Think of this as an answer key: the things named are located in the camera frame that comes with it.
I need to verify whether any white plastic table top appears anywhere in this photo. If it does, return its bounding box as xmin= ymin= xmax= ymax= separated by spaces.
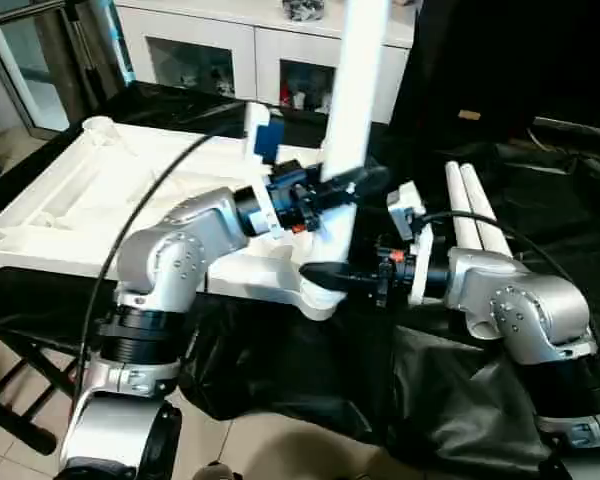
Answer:
xmin=0 ymin=115 xmax=354 ymax=322

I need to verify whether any black mat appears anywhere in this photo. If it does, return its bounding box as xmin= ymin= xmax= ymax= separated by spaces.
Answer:
xmin=0 ymin=79 xmax=600 ymax=480

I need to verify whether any dark cabinet with gold label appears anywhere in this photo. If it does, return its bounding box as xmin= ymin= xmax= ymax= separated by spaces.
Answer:
xmin=389 ymin=0 xmax=536 ymax=146

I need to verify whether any white glass door cabinet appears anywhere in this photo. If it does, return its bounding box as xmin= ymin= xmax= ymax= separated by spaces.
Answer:
xmin=114 ymin=0 xmax=416 ymax=124

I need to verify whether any blue white patterned jar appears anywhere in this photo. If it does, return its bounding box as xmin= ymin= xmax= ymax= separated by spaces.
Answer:
xmin=281 ymin=0 xmax=326 ymax=21

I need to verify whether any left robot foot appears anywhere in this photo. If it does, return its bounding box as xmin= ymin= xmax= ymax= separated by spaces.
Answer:
xmin=194 ymin=462 xmax=241 ymax=480

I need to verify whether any metal framed glass door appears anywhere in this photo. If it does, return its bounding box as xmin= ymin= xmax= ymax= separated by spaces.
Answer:
xmin=0 ymin=0 xmax=131 ymax=134

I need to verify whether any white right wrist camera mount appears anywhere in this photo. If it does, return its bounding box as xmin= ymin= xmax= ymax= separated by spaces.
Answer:
xmin=387 ymin=182 xmax=436 ymax=306

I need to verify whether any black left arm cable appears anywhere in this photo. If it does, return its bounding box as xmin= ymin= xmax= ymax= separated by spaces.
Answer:
xmin=67 ymin=102 xmax=271 ymax=451

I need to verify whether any black metal table frame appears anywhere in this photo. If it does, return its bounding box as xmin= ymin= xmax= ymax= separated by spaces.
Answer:
xmin=0 ymin=319 xmax=96 ymax=454

